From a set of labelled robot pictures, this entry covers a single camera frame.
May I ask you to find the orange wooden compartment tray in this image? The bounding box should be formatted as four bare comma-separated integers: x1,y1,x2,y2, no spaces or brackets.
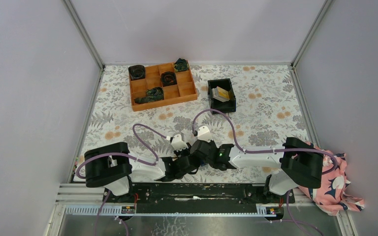
128,62,198,112

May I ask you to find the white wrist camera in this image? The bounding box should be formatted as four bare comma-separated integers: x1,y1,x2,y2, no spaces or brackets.
166,133,189,151
194,125,213,142

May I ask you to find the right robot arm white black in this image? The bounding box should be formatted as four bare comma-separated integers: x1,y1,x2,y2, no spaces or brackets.
190,137,323,203

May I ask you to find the green rolled belt front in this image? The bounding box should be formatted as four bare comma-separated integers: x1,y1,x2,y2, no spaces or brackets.
134,87,164,104

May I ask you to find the black plastic card bin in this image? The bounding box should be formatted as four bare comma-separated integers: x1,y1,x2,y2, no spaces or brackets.
207,78,236,113

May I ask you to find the pink patterned cloth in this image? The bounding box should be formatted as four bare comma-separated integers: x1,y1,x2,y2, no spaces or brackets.
299,153,365,216

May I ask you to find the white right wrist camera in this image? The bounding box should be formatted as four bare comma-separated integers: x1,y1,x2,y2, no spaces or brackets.
194,125,213,142

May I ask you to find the floral table mat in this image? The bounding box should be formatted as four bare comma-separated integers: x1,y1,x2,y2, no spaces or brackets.
77,65,309,164

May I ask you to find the black rolled belt centre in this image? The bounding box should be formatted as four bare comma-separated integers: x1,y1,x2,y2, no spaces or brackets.
160,71,177,87

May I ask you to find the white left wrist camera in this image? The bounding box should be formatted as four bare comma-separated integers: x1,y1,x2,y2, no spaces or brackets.
166,133,189,151

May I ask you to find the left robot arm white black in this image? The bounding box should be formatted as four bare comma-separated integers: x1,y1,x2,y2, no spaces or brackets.
76,142,201,202

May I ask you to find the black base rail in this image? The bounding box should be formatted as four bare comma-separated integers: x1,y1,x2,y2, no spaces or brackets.
107,183,295,214

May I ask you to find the stack of cards in bin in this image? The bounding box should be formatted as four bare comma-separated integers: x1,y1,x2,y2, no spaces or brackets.
212,87,231,102

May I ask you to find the black rolled belt top-left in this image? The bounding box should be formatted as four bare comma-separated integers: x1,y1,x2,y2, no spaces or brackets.
128,65,146,81

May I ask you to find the green rolled belt top-right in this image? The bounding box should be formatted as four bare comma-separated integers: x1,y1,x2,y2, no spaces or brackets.
173,58,189,72

